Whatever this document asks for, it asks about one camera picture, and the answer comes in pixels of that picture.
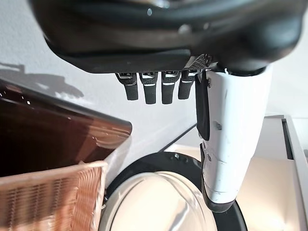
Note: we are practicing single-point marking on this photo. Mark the brown wicker laundry basket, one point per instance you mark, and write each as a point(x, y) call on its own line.
point(48, 199)

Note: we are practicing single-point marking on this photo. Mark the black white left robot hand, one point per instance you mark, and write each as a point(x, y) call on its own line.
point(156, 36)

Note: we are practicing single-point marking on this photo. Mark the round glass washer door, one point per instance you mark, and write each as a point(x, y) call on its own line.
point(156, 199)

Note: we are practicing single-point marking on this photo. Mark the white counter cabinet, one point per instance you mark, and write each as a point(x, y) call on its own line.
point(272, 180)

